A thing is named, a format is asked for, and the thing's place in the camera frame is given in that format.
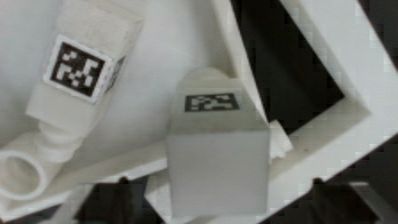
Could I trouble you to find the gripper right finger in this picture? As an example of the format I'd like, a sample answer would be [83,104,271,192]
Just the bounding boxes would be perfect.
[294,178,398,224]

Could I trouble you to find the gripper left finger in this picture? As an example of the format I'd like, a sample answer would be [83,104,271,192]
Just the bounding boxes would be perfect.
[72,177,163,224]

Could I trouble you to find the white leg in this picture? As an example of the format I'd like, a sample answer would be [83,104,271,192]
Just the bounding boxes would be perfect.
[0,0,143,200]
[165,68,270,217]

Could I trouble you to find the white square tabletop tray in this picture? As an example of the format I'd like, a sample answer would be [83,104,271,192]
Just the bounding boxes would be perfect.
[0,0,294,223]

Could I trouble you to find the white leg inside tray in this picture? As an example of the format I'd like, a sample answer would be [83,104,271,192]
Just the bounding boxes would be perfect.
[0,0,143,200]

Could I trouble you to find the white U-shaped fence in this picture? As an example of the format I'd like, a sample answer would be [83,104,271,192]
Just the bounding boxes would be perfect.
[268,0,398,214]

